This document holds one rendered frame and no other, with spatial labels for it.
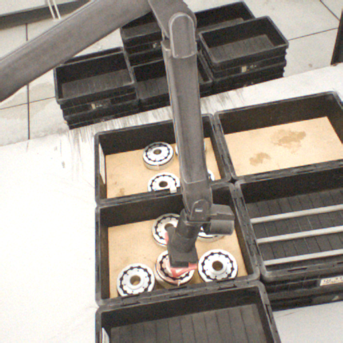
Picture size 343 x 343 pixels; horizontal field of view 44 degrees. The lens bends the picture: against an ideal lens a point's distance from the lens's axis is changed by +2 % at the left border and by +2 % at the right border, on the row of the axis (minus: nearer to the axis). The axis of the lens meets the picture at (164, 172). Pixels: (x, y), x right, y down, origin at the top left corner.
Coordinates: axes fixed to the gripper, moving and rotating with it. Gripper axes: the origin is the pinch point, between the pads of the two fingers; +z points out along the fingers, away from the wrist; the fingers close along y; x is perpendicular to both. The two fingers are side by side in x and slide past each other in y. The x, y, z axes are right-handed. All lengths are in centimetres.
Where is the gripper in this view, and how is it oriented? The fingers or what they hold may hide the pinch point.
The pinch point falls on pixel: (174, 264)
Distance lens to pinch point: 111.4
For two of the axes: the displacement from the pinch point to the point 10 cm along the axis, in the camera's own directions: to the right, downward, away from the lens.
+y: -1.3, -7.0, 7.0
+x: -9.7, -0.5, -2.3
